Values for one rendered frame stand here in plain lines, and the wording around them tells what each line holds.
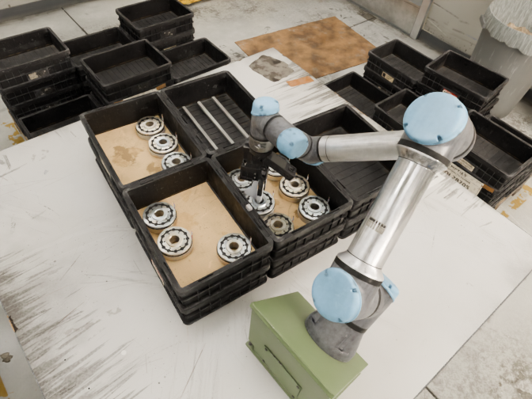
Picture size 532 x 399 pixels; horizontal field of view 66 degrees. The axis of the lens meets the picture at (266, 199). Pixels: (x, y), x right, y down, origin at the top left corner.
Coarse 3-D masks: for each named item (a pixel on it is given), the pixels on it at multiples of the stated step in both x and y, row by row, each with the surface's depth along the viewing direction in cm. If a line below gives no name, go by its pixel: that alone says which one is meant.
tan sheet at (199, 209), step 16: (192, 192) 138; (208, 192) 139; (144, 208) 132; (176, 208) 133; (192, 208) 134; (208, 208) 134; (224, 208) 135; (176, 224) 130; (192, 224) 130; (208, 224) 130; (224, 224) 131; (192, 240) 126; (208, 240) 127; (192, 256) 123; (208, 256) 123; (176, 272) 119; (192, 272) 119; (208, 272) 120
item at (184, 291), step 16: (208, 160) 134; (160, 176) 128; (144, 224) 117; (256, 224) 121; (272, 240) 117; (160, 256) 110; (256, 256) 114; (224, 272) 110; (176, 288) 105; (192, 288) 106
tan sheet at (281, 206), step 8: (240, 168) 147; (272, 184) 143; (272, 192) 141; (312, 192) 142; (280, 200) 139; (280, 208) 137; (288, 208) 137; (296, 208) 137; (288, 216) 135; (296, 216) 135; (296, 224) 133; (304, 224) 133
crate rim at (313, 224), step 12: (240, 144) 140; (216, 156) 136; (228, 180) 129; (240, 192) 127; (348, 204) 127; (324, 216) 123; (336, 216) 126; (264, 228) 119; (300, 228) 120; (312, 228) 122; (276, 240) 117; (288, 240) 118
